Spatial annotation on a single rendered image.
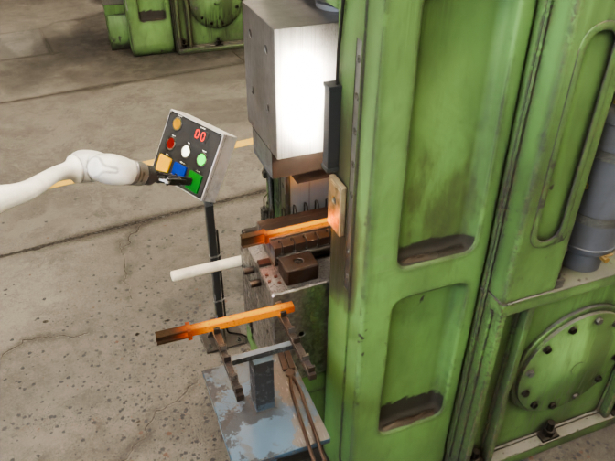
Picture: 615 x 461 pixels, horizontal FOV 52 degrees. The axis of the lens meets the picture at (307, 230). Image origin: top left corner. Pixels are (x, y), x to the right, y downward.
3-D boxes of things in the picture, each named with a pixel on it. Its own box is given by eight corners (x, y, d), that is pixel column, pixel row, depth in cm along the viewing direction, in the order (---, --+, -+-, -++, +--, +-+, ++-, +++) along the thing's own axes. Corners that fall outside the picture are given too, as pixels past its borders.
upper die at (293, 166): (272, 179, 202) (271, 153, 197) (253, 151, 217) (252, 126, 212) (389, 156, 215) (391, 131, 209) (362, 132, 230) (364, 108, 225)
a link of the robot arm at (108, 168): (141, 158, 223) (118, 155, 230) (103, 152, 210) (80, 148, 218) (136, 188, 223) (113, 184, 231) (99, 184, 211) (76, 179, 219)
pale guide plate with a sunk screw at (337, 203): (339, 237, 191) (340, 188, 181) (327, 221, 198) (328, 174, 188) (345, 235, 192) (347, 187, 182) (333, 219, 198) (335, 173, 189)
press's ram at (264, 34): (286, 173, 186) (285, 38, 163) (247, 120, 216) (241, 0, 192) (411, 149, 199) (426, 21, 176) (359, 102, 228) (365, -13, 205)
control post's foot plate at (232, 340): (206, 356, 311) (204, 342, 306) (195, 326, 328) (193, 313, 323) (248, 344, 318) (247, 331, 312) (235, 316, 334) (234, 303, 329)
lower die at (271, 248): (275, 266, 222) (274, 247, 218) (257, 235, 238) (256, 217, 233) (381, 241, 235) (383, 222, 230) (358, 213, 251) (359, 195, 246)
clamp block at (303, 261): (286, 286, 213) (285, 272, 210) (278, 272, 220) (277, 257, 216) (319, 278, 217) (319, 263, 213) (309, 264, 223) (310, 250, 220)
